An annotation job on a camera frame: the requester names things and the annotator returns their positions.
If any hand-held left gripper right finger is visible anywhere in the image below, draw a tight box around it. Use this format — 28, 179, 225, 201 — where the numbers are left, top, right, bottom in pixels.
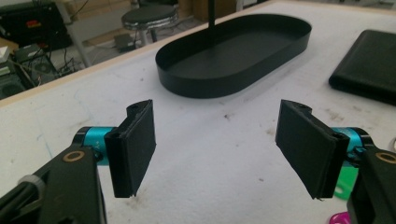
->
275, 99, 350, 200

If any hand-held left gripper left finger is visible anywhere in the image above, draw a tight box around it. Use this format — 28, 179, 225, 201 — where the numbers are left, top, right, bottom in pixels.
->
104, 99, 157, 199

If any black wallet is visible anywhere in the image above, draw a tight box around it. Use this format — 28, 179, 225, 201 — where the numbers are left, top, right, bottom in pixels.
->
328, 29, 396, 106

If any black oval tray with stand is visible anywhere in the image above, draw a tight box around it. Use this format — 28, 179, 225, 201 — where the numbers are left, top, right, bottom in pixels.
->
154, 0, 313, 100

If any grey floor box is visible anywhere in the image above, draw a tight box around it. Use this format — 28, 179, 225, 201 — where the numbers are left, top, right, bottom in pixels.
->
113, 33, 136, 53

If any black computer tower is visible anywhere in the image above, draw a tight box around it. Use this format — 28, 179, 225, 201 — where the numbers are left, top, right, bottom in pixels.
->
13, 45, 61, 86

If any white metal table leg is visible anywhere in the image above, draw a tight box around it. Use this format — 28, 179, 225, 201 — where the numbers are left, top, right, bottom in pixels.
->
55, 0, 93, 68

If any round black stool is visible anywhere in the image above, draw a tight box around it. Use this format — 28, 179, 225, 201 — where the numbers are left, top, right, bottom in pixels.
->
120, 4, 180, 47

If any black equipment case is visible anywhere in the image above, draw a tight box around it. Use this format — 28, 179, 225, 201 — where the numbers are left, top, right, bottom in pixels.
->
0, 1, 73, 52

